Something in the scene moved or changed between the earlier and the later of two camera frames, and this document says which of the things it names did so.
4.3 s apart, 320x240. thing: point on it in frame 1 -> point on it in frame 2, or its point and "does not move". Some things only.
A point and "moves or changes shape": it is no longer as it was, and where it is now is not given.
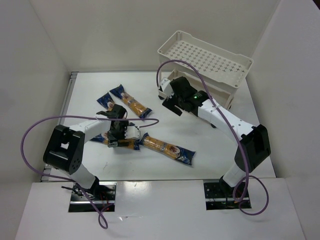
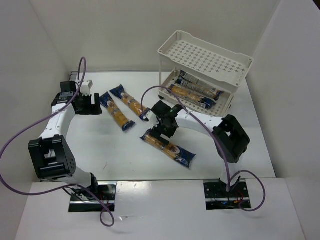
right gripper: (173, 101) -> (163, 130)
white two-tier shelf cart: (218, 71) does not move
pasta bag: (134, 144) moves or changes shape
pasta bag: (139, 110) does not move
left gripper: (117, 135) -> (88, 104)
